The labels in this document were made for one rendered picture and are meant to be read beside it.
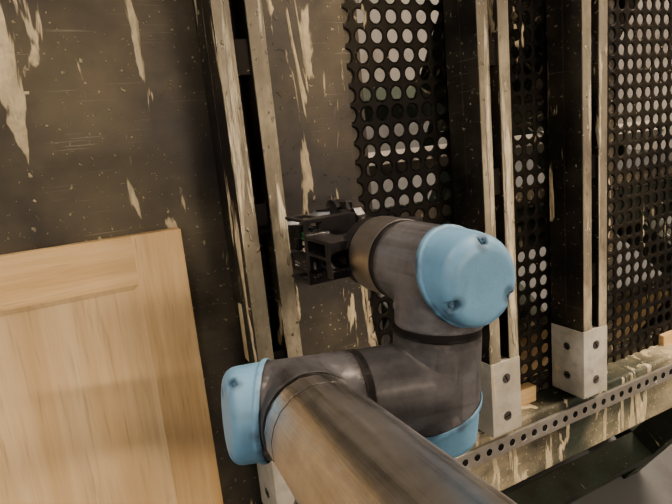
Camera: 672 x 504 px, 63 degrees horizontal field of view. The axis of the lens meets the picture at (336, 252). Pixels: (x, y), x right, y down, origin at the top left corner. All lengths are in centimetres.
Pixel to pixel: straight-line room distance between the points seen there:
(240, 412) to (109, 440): 35
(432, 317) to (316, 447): 17
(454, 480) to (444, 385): 22
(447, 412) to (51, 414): 45
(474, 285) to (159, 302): 40
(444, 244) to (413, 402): 13
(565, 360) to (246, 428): 77
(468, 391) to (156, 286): 39
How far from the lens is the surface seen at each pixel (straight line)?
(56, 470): 75
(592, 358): 108
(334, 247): 53
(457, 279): 41
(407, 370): 45
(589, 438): 118
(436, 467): 25
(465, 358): 46
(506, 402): 95
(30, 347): 70
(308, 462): 31
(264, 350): 69
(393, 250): 47
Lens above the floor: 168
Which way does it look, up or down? 42 degrees down
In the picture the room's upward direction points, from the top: 14 degrees clockwise
